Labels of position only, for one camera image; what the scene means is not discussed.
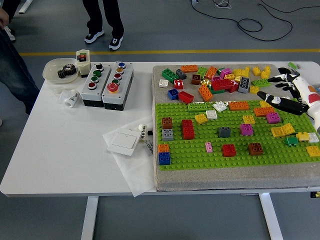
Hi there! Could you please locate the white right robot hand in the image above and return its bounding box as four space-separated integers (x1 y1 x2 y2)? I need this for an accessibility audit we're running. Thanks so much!
256 72 320 123

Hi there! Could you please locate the person's right hand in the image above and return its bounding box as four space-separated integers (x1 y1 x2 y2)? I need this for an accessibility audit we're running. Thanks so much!
0 6 11 27

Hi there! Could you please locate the grey two-by-three brick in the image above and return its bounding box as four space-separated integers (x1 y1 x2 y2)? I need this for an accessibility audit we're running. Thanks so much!
237 76 251 94

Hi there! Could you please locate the magenta two-by-two brick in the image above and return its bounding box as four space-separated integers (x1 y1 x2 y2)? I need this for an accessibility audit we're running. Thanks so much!
265 112 281 125
239 123 254 137

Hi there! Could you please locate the red two-by-four brick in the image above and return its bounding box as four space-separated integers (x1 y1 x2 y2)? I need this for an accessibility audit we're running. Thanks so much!
210 78 234 92
181 119 196 140

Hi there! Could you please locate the dark grey two-by-two brick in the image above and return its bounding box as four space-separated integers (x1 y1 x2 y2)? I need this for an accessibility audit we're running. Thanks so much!
217 126 232 139
175 68 188 81

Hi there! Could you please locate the green studded baseplate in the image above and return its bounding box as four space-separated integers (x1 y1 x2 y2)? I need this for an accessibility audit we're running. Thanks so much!
154 99 320 172

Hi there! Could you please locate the white background desk leg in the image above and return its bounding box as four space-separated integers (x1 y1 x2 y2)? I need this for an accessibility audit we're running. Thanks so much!
18 0 34 15

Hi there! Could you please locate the small yellow brick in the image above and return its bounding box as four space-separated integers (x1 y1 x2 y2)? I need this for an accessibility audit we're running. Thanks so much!
295 132 311 142

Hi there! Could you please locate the yellow curved long brick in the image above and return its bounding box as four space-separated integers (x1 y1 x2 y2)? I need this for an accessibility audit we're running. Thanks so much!
270 122 296 138

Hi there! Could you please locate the small dark green brick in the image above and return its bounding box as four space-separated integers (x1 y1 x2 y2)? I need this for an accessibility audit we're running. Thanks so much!
284 135 299 148

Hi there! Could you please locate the orange two-by-four brick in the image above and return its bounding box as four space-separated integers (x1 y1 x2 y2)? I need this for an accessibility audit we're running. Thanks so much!
228 100 251 112
253 106 276 118
198 83 214 102
204 65 219 81
180 64 199 74

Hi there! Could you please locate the white plastic bowl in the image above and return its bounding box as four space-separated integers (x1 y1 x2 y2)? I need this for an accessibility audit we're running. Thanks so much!
42 57 80 84

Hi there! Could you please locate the black metal gear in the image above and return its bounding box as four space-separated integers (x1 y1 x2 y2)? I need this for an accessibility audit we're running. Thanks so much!
57 68 70 80
62 63 78 77

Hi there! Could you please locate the white pipe tee fitting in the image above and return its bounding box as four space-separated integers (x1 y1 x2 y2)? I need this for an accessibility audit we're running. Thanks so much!
59 89 81 109

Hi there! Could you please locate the lime two-by-four brick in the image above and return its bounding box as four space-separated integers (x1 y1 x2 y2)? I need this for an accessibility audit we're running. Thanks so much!
187 102 209 113

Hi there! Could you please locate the four-button control box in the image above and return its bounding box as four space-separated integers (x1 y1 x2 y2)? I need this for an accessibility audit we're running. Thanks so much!
80 62 112 108

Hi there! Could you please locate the grey felt mat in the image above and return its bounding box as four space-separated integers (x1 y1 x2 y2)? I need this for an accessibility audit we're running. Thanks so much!
151 63 320 193

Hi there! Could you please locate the white table leg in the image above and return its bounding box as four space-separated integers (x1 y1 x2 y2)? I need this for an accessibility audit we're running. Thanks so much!
80 196 100 240
258 192 285 240

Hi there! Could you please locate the red upturned brick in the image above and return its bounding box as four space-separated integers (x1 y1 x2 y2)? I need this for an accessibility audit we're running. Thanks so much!
177 90 195 104

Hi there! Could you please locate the emergency-stop button control box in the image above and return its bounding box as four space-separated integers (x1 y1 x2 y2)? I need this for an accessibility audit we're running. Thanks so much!
101 61 135 111

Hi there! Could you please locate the blue two-by-two brick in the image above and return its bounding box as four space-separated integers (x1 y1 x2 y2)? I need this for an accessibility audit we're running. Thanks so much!
167 88 180 101
158 151 172 166

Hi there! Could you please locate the green two-by-four brick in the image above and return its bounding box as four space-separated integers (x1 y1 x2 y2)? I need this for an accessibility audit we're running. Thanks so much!
161 68 180 84

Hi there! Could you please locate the light grey two-by-two brick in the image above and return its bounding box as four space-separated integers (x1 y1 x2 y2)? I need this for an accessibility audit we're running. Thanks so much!
161 128 175 142

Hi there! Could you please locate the orange two-by-two brick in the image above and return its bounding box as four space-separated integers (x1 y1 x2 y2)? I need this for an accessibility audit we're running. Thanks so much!
157 143 171 154

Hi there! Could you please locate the white lettered pipe fitting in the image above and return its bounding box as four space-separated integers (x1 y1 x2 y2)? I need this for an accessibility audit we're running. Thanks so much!
136 122 149 145

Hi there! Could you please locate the black floor cable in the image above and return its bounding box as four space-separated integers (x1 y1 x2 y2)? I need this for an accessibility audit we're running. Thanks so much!
191 0 320 42

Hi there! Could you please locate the cream small switch box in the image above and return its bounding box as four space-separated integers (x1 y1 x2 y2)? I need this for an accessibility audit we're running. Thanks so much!
75 49 92 79

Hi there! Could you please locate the white floor cable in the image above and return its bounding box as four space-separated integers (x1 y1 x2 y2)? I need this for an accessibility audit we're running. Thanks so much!
191 0 232 9

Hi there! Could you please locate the white wall switch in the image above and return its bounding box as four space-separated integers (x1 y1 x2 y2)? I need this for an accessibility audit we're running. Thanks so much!
107 127 142 157

